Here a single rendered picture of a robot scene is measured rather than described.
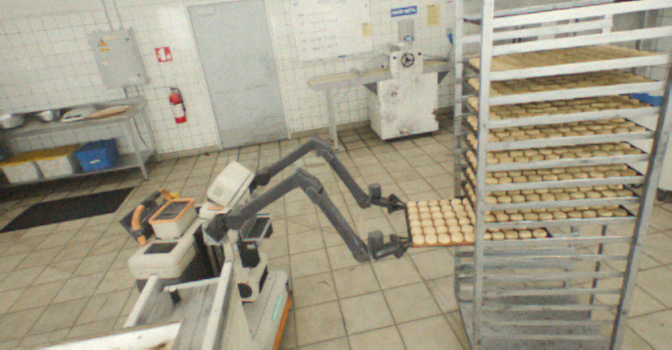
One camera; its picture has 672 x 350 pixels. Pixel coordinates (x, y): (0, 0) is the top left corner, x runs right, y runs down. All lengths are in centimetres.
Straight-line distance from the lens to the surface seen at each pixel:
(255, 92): 568
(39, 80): 635
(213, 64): 567
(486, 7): 141
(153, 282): 167
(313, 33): 557
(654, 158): 179
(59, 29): 613
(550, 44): 152
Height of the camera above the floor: 180
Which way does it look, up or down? 22 degrees down
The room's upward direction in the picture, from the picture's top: 7 degrees counter-clockwise
